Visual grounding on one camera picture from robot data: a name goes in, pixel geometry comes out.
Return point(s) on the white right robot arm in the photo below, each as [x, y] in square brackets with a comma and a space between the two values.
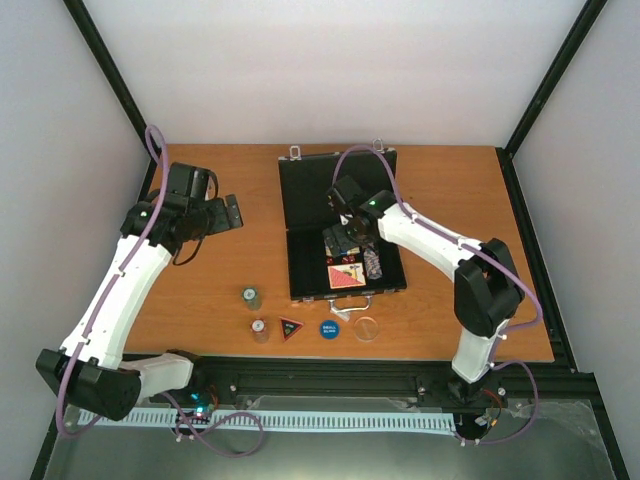
[486, 293]

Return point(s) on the triangular all in button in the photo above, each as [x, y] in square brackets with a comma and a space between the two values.
[289, 327]

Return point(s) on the red poker chip stack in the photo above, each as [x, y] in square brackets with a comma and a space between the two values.
[259, 331]

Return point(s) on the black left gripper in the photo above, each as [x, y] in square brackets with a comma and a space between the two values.
[223, 219]

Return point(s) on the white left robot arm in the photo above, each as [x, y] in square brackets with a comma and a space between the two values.
[88, 370]

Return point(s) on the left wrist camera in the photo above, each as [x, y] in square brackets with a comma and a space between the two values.
[193, 182]

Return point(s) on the black frame post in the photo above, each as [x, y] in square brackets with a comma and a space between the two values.
[569, 47]
[94, 41]

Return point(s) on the red back card deck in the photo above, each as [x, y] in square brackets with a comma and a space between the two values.
[346, 276]

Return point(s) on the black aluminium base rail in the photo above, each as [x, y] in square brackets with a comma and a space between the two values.
[429, 383]

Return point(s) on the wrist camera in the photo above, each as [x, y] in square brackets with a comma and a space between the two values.
[346, 196]
[193, 182]

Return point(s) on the black poker set case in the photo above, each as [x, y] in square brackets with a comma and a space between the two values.
[305, 181]

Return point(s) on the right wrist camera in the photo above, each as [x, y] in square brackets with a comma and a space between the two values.
[346, 196]

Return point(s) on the black frame post right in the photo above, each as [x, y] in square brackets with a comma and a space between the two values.
[569, 47]

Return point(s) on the clear round dealer button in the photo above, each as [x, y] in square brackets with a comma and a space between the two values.
[366, 329]

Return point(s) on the blue poker chip stack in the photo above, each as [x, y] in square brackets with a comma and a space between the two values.
[373, 269]

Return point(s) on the black frame post left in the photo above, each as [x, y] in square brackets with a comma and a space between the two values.
[94, 41]

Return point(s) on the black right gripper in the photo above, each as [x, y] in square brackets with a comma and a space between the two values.
[344, 242]

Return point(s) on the blue small blind button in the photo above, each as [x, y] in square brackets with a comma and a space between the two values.
[329, 329]

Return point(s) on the green poker chip stack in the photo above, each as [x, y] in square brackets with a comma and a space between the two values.
[252, 298]

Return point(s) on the light blue cable duct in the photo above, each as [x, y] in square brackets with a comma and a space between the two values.
[329, 422]

